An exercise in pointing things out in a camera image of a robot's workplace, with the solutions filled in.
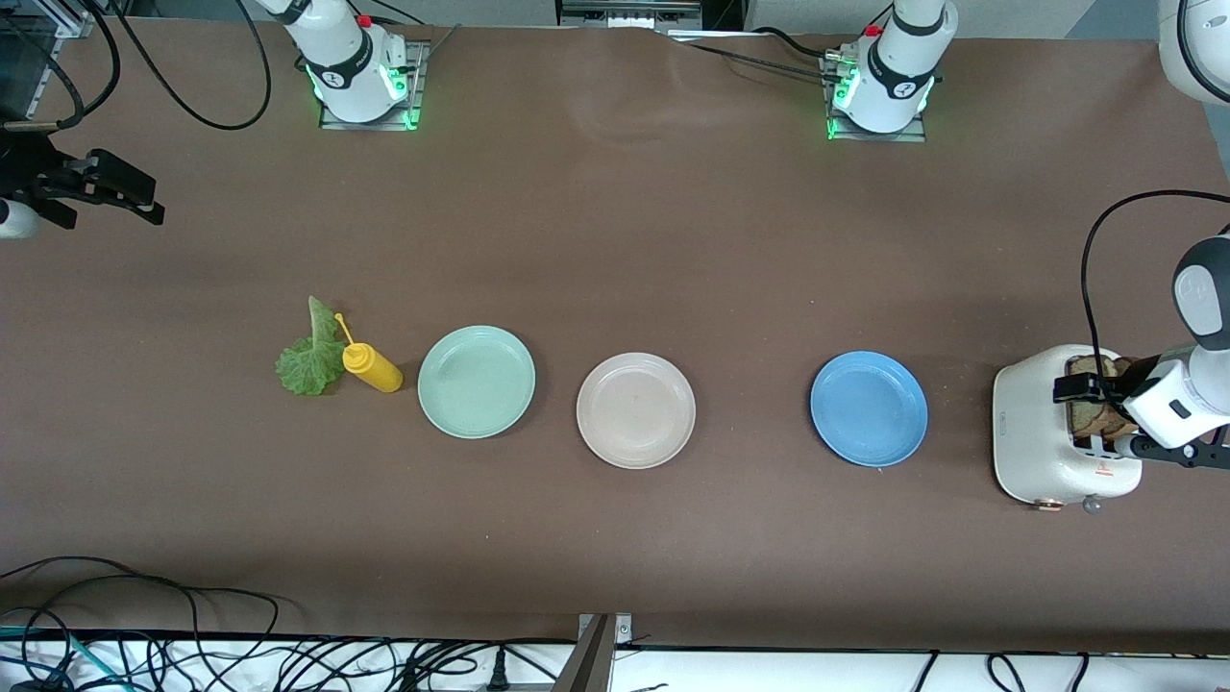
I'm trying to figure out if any brown bread slice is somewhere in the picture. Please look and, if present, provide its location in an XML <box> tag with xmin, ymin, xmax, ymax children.
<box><xmin>1069</xmin><ymin>354</ymin><xmax>1120</xmax><ymax>441</ymax></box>
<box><xmin>1103</xmin><ymin>358</ymin><xmax>1144</xmax><ymax>443</ymax></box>

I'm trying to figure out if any green lettuce leaf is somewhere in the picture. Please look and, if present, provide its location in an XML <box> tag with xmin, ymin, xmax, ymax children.
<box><xmin>275</xmin><ymin>295</ymin><xmax>349</xmax><ymax>397</ymax></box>

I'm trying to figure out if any blue plate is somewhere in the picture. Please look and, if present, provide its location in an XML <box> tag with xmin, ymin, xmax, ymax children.
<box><xmin>809</xmin><ymin>350</ymin><xmax>929</xmax><ymax>469</ymax></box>

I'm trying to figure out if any mint green plate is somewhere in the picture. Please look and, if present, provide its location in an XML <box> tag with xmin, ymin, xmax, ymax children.
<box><xmin>417</xmin><ymin>325</ymin><xmax>537</xmax><ymax>441</ymax></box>

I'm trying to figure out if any beige plate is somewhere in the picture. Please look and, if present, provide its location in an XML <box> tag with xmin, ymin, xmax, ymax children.
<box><xmin>576</xmin><ymin>352</ymin><xmax>697</xmax><ymax>471</ymax></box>

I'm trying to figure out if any white toaster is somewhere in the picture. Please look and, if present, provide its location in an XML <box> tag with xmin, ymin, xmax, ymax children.
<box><xmin>992</xmin><ymin>344</ymin><xmax>1144</xmax><ymax>515</ymax></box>

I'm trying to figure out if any yellow squeeze bottle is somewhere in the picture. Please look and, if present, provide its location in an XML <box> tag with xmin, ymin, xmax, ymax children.
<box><xmin>333</xmin><ymin>312</ymin><xmax>405</xmax><ymax>394</ymax></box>

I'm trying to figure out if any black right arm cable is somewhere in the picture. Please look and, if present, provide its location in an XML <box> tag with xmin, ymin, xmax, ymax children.
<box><xmin>0</xmin><ymin>0</ymin><xmax>122</xmax><ymax>131</ymax></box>
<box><xmin>101</xmin><ymin>0</ymin><xmax>273</xmax><ymax>133</ymax></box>

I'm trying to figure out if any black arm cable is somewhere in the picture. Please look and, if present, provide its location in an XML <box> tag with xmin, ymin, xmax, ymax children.
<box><xmin>0</xmin><ymin>0</ymin><xmax>122</xmax><ymax>131</ymax></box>
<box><xmin>101</xmin><ymin>0</ymin><xmax>273</xmax><ymax>133</ymax></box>
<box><xmin>1080</xmin><ymin>188</ymin><xmax>1230</xmax><ymax>382</ymax></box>

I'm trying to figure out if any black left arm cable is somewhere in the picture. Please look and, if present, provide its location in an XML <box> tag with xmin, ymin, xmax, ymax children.
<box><xmin>1080</xmin><ymin>188</ymin><xmax>1230</xmax><ymax>382</ymax></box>

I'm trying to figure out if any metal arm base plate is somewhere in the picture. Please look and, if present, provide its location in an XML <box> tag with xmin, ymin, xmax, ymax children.
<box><xmin>822</xmin><ymin>53</ymin><xmax>928</xmax><ymax>143</ymax></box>
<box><xmin>319</xmin><ymin>40</ymin><xmax>426</xmax><ymax>132</ymax></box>

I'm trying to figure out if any teal cable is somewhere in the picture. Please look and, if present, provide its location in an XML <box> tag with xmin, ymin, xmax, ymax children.
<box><xmin>0</xmin><ymin>623</ymin><xmax>111</xmax><ymax>692</ymax></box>

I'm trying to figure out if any aluminium frame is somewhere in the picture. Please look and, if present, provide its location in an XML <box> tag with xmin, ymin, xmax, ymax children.
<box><xmin>555</xmin><ymin>0</ymin><xmax>707</xmax><ymax>33</ymax></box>

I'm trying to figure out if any grey metal post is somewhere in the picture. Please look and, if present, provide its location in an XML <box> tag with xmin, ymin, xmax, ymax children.
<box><xmin>553</xmin><ymin>612</ymin><xmax>635</xmax><ymax>692</ymax></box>

